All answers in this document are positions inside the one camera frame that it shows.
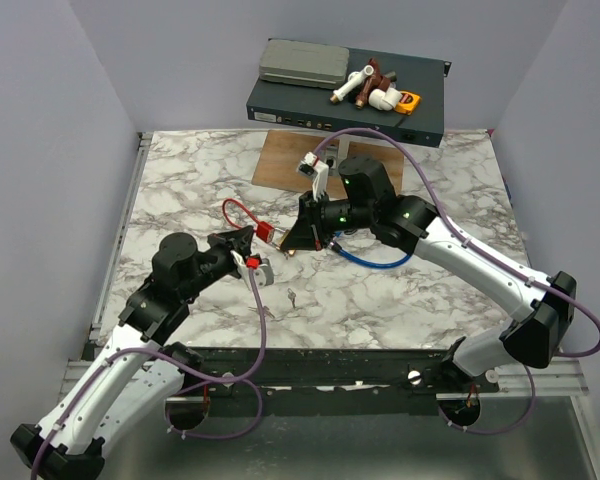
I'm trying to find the silver key set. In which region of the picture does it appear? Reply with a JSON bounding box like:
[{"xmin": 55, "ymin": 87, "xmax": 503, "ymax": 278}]
[{"xmin": 249, "ymin": 306, "xmax": 276, "ymax": 320}]

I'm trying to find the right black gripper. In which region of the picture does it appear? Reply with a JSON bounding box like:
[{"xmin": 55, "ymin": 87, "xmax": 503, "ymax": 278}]
[{"xmin": 280, "ymin": 189, "xmax": 374, "ymax": 252}]

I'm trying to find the metal bracket with lock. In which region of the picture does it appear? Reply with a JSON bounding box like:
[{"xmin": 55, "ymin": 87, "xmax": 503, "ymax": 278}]
[{"xmin": 319, "ymin": 140, "xmax": 349, "ymax": 177}]

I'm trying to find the brown pipe fitting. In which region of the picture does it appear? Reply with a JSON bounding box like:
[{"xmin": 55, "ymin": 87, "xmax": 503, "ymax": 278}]
[{"xmin": 355, "ymin": 57, "xmax": 391, "ymax": 109}]

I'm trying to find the yellow tape measure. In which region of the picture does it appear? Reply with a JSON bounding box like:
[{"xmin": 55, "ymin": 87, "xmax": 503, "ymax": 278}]
[{"xmin": 394, "ymin": 90, "xmax": 421, "ymax": 116}]

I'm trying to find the blue cable lock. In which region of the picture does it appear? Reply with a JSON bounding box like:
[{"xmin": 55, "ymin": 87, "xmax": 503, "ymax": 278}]
[{"xmin": 329, "ymin": 242, "xmax": 411, "ymax": 270}]

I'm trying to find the black mounting base plate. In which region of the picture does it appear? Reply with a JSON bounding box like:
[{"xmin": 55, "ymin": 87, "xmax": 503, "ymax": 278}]
[{"xmin": 165, "ymin": 348, "xmax": 499, "ymax": 428}]

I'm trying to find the white pvc elbow fitting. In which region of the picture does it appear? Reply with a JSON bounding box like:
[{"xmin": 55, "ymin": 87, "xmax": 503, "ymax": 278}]
[{"xmin": 368, "ymin": 87, "xmax": 403, "ymax": 111}]

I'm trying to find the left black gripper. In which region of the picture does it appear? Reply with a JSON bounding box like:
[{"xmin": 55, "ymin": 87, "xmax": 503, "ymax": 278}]
[{"xmin": 181, "ymin": 227, "xmax": 256, "ymax": 301}]

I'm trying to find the dark blue network switch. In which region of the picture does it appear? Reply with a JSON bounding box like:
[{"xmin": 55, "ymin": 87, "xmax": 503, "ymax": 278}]
[{"xmin": 246, "ymin": 47, "xmax": 450, "ymax": 147}]

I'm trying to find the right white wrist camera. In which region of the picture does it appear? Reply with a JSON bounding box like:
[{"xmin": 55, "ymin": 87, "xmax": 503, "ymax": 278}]
[{"xmin": 296, "ymin": 152, "xmax": 329, "ymax": 201}]

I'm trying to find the grey plastic tool case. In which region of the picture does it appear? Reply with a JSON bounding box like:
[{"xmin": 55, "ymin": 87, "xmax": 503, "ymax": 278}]
[{"xmin": 258, "ymin": 39, "xmax": 350, "ymax": 89}]

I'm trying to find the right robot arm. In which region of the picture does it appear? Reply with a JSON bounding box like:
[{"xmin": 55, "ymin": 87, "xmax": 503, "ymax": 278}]
[{"xmin": 281, "ymin": 152, "xmax": 576, "ymax": 392}]

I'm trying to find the red cable padlock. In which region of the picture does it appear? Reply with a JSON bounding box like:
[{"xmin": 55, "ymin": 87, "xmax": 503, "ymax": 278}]
[{"xmin": 221, "ymin": 198, "xmax": 275, "ymax": 244}]

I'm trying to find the brass padlock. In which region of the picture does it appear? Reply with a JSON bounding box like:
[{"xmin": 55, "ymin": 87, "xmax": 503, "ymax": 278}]
[{"xmin": 275, "ymin": 231, "xmax": 292, "ymax": 253}]

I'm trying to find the white pvc pipe fitting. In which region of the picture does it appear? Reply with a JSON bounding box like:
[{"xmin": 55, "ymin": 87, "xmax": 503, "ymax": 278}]
[{"xmin": 330, "ymin": 64, "xmax": 375, "ymax": 104}]

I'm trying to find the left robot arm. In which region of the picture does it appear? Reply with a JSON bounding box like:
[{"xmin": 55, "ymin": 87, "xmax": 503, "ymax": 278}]
[{"xmin": 11, "ymin": 227, "xmax": 254, "ymax": 479}]

